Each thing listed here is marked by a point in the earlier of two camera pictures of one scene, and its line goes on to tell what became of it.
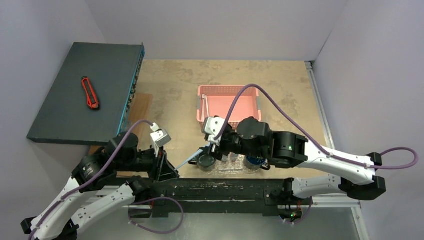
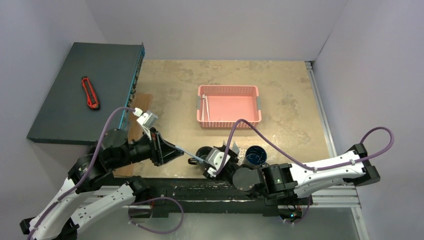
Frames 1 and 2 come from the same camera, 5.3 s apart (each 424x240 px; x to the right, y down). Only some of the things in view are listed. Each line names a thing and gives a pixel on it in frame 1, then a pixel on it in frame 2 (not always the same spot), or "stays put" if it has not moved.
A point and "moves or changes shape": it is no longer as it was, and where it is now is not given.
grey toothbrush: [198, 153] moves or changes shape
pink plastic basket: [219, 100] stays put
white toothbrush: [203, 97] stays put
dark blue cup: [254, 162] stays put
